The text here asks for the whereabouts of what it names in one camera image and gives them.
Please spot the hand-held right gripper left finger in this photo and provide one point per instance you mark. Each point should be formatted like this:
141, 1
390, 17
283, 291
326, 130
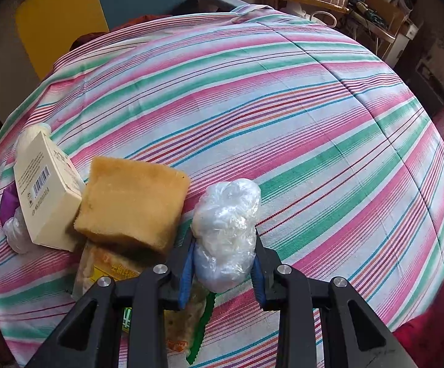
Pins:
187, 272

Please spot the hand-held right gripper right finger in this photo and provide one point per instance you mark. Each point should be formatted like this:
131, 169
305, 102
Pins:
257, 276

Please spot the white plastic bag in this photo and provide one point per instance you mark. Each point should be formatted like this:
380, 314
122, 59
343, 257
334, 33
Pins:
225, 230
16, 235

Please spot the green edged snack packet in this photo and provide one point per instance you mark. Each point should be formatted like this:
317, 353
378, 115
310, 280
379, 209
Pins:
103, 262

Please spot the orange sponge block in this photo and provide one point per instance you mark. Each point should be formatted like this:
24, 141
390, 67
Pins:
129, 203

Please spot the cream carton box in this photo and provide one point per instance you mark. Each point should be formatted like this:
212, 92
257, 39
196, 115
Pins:
45, 199

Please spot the purple snack packet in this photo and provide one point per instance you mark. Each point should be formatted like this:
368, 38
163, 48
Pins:
7, 203

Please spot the striped bed sheet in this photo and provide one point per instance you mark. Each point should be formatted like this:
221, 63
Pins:
283, 122

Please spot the dark red clothing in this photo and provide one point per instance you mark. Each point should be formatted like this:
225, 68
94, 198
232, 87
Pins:
436, 314

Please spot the grey yellow blue armchair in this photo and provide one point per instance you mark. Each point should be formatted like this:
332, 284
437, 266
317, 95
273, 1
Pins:
60, 19

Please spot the wooden storage crate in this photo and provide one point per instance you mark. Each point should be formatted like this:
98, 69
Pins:
386, 11

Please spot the white round appliance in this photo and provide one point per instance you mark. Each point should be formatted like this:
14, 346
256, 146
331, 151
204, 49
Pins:
403, 3

